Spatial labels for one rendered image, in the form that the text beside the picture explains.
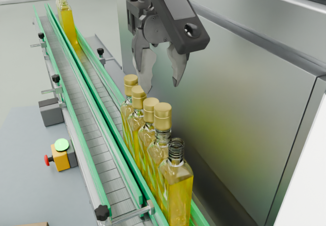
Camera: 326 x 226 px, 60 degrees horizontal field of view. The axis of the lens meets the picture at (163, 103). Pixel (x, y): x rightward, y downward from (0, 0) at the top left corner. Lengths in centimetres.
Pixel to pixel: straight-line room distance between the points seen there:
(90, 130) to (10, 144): 37
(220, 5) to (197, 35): 16
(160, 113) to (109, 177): 35
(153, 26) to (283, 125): 25
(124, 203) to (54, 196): 30
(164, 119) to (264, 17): 24
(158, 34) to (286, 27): 18
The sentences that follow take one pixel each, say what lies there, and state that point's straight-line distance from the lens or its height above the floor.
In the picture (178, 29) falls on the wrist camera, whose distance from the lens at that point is 39.
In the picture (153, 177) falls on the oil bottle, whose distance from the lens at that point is 63.
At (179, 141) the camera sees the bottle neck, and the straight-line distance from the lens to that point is 53.
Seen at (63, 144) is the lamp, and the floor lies 85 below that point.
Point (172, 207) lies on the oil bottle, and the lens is 61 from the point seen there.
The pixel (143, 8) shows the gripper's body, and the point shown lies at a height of 137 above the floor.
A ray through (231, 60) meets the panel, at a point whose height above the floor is 127.
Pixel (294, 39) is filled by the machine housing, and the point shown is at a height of 135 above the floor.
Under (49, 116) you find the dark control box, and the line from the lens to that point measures 124.
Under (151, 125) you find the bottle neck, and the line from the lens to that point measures 61.
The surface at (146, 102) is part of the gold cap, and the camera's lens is 59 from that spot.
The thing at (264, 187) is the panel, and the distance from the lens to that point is 56.
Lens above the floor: 149
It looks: 34 degrees down
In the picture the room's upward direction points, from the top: straight up
